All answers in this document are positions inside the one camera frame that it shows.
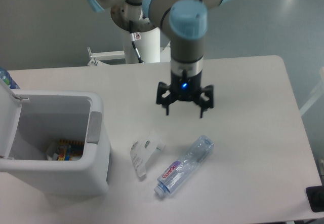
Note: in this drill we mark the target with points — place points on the white trash can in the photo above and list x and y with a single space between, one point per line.
32 119

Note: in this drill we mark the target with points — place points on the blue bottle behind can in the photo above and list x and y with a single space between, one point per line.
6 77

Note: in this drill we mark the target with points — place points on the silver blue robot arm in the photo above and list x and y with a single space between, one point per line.
185 23

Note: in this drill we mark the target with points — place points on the clear plastic water bottle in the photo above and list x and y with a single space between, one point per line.
181 169

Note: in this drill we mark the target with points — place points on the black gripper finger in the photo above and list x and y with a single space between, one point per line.
204 98
165 96

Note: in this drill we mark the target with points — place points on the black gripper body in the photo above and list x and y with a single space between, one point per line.
185 88

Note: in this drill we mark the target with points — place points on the colourful trash in can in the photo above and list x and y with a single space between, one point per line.
65 150

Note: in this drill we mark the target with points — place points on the black device at table edge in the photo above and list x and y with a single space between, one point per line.
315 198

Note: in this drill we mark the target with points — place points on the white plastic wrapper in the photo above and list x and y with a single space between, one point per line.
143 149

